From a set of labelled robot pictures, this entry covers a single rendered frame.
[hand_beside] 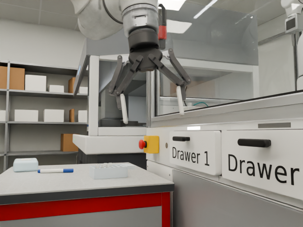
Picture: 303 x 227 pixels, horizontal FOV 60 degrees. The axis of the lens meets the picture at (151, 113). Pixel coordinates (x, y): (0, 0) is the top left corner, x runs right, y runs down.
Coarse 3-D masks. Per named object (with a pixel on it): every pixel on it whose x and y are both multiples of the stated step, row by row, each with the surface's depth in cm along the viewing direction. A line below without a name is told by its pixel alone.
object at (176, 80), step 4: (148, 56) 63; (152, 56) 63; (152, 60) 63; (156, 60) 63; (156, 64) 63; (160, 64) 63; (156, 68) 66; (160, 68) 63; (164, 68) 63; (164, 72) 63; (168, 72) 63; (168, 76) 63; (172, 76) 63; (176, 76) 63; (172, 80) 64; (176, 80) 63; (180, 80) 63; (176, 84) 64; (180, 84) 62
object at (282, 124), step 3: (261, 123) 52; (264, 123) 51; (267, 123) 50; (270, 123) 50; (273, 123) 49; (276, 123) 48; (279, 123) 48; (282, 123) 47; (285, 123) 46; (288, 123) 46; (258, 126) 53; (261, 126) 52; (264, 126) 51; (267, 126) 50; (270, 126) 50; (273, 126) 49; (276, 126) 48; (279, 126) 48; (282, 126) 47; (285, 126) 46; (288, 126) 46
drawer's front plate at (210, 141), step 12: (180, 132) 83; (192, 132) 76; (204, 132) 69; (216, 132) 65; (180, 144) 83; (192, 144) 75; (204, 144) 69; (216, 144) 64; (192, 156) 75; (204, 156) 69; (216, 156) 64; (192, 168) 75; (204, 168) 69; (216, 168) 64
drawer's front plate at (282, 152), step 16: (224, 144) 61; (272, 144) 47; (288, 144) 43; (224, 160) 60; (256, 160) 51; (272, 160) 47; (288, 160) 43; (224, 176) 60; (240, 176) 55; (256, 176) 50; (272, 176) 47; (288, 176) 43; (288, 192) 43
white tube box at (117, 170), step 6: (90, 168) 97; (96, 168) 92; (102, 168) 93; (108, 168) 94; (114, 168) 94; (120, 168) 95; (126, 168) 96; (90, 174) 97; (96, 174) 92; (102, 174) 93; (108, 174) 94; (114, 174) 94; (120, 174) 95; (126, 174) 96
